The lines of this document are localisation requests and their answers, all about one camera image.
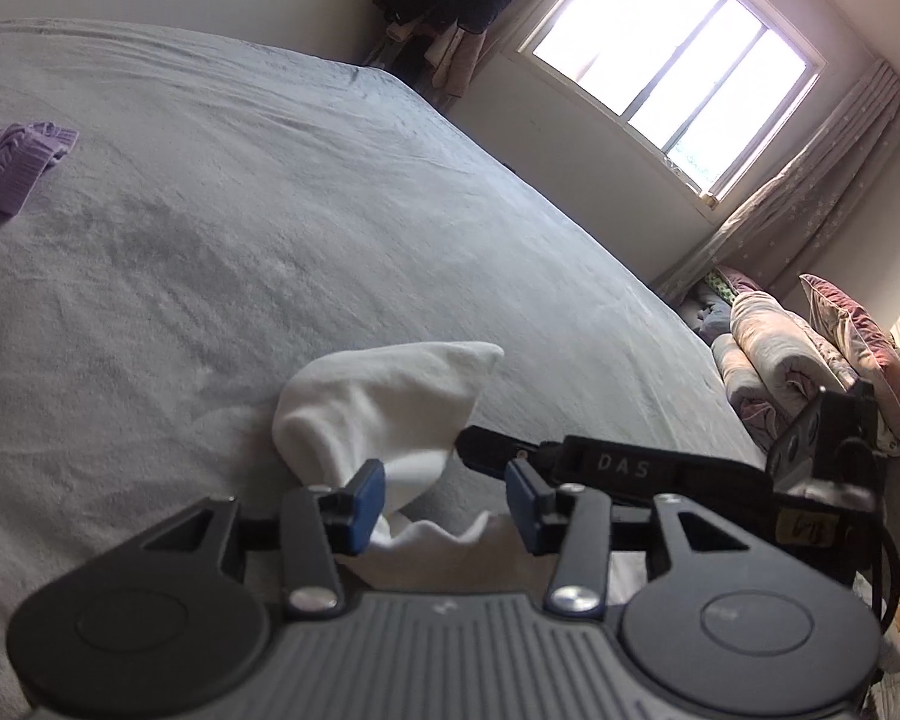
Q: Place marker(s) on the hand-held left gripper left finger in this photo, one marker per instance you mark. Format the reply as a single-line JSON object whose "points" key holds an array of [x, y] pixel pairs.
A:
{"points": [[367, 502]]}

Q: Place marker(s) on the patterned curtain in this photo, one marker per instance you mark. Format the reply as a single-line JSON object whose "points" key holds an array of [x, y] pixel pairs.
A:
{"points": [[810, 202]]}

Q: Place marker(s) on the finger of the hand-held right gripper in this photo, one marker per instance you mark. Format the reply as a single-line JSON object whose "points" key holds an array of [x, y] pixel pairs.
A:
{"points": [[487, 446]]}

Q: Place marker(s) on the white t-shirt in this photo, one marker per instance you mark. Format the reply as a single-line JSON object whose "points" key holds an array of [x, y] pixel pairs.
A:
{"points": [[375, 405]]}

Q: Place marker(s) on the purple garment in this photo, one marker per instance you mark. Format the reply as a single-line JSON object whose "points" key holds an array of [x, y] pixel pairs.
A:
{"points": [[15, 157]]}

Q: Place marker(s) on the folded pink beige duvet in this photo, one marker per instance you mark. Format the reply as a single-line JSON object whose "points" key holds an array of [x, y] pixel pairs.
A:
{"points": [[772, 360]]}

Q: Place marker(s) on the hanging pink garment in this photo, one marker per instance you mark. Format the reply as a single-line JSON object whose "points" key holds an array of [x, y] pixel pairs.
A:
{"points": [[457, 60]]}

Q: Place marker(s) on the pink beige pillow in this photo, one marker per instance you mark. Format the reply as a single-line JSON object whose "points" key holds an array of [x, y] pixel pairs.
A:
{"points": [[862, 337]]}

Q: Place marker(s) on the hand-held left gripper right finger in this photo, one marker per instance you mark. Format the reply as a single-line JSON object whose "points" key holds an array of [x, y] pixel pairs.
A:
{"points": [[523, 506]]}

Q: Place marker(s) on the window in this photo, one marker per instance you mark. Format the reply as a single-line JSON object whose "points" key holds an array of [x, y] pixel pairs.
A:
{"points": [[667, 45]]}

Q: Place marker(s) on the grey patterned cloth bundle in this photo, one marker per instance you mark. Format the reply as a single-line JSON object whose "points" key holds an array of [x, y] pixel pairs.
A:
{"points": [[720, 300]]}

